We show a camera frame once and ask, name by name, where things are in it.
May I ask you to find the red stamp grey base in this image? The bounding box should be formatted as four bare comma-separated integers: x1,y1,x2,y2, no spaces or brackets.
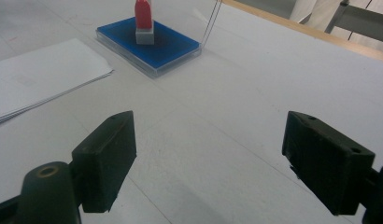
134,0,156,46

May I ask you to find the wooden table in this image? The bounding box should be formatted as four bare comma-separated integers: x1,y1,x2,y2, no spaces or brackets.
221,0,383,64

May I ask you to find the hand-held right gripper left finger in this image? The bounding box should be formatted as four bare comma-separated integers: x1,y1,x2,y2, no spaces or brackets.
71,110,138,214

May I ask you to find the metal desk frame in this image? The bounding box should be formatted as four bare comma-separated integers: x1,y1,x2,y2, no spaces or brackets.
324,0,383,45

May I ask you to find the white table cover board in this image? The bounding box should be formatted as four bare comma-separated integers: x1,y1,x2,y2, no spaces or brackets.
0,0,383,224

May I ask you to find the blue ink pad clear case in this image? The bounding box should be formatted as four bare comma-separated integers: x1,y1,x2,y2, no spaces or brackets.
95,0,224,78

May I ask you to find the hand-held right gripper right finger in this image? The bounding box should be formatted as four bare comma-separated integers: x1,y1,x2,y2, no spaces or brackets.
281,110,376,217

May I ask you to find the stack of white paper sheets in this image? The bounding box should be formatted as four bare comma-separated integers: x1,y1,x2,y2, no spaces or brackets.
0,37,114,126

